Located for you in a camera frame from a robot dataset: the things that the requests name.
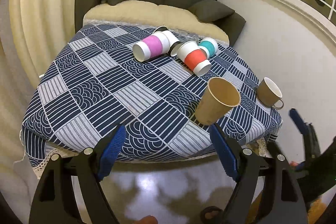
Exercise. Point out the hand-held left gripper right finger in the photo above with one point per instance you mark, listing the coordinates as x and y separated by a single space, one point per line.
225 154

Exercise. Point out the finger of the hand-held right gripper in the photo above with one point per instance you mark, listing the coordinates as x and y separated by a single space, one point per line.
298 120

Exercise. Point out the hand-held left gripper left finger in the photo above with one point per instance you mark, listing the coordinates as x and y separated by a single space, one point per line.
113 153

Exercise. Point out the plain brown paper cup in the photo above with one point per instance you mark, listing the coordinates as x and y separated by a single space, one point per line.
214 104

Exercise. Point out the red banded paper cup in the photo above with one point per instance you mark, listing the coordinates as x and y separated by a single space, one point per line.
194 58

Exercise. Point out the teal banded paper cup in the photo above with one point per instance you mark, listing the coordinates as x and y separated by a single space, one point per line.
210 46

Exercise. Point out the pink banded paper cup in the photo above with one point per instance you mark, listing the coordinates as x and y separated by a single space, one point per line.
152 47

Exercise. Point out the black banded paper cup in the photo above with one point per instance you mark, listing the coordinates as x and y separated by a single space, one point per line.
173 45

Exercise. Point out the blue patterned tablecloth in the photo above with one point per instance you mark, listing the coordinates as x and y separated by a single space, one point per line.
105 87

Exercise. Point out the dark brown sofa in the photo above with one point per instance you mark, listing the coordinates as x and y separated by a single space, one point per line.
236 22

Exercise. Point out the beige fleece sofa cover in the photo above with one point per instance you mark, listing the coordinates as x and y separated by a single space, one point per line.
147 11

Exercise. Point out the cream curtain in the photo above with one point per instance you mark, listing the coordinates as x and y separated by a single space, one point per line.
44 8

